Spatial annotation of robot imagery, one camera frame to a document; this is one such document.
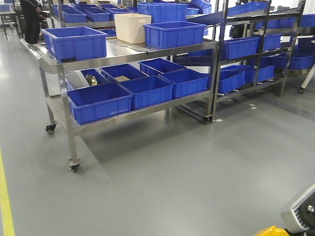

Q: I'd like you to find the person in black clothes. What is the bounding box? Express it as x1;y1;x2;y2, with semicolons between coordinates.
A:
20;0;42;44

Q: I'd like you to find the steel flow rack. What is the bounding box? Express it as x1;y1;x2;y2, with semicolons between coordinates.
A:
174;0;315;113

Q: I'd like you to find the yellow studded toy brick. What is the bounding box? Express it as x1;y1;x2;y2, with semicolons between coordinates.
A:
254;226;289;236

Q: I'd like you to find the blue target bin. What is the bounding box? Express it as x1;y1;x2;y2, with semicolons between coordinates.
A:
144;21;206;49

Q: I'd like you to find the blue bin top left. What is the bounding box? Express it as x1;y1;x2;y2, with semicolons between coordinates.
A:
42;27;107;61

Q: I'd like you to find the tall blue crate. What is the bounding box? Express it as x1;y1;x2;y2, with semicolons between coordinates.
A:
137;3;187;24

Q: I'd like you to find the blue bin lower front middle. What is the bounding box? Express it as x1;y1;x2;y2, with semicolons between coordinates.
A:
120;76;173;110

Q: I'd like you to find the cream plastic bin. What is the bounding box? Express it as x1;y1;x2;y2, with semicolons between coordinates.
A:
114;13;152;44

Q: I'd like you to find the blue bin lower front left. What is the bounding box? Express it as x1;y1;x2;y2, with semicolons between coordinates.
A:
67;82;133;125

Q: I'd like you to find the blue bin lower front right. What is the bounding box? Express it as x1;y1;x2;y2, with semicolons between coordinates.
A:
159;69;210;99

